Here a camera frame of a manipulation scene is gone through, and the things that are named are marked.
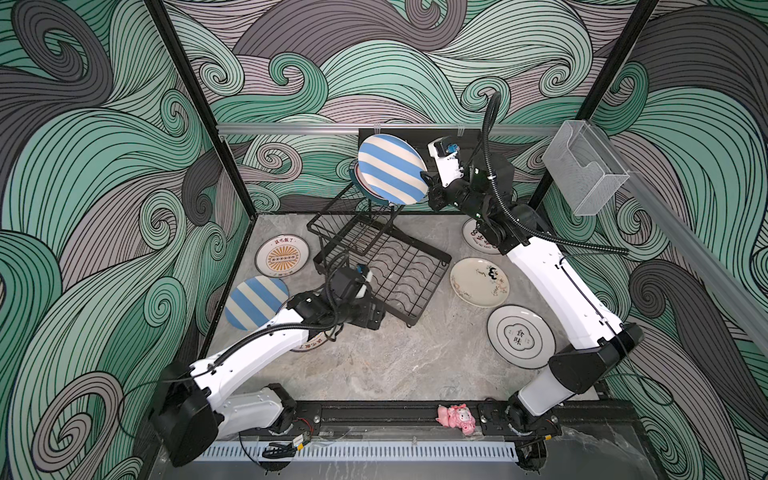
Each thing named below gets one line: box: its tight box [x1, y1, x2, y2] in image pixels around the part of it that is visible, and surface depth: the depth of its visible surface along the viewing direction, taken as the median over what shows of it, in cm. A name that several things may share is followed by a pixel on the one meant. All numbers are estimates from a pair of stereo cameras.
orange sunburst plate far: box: [255, 234, 310, 278], surface depth 109 cm
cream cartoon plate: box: [450, 257, 511, 308], surface depth 100 cm
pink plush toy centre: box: [436, 403, 477, 436], surface depth 73 cm
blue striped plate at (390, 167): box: [358, 133, 429, 205], surface depth 72 cm
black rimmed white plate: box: [487, 304, 557, 369], surface depth 89 cm
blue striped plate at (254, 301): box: [225, 275, 290, 331], surface depth 100 cm
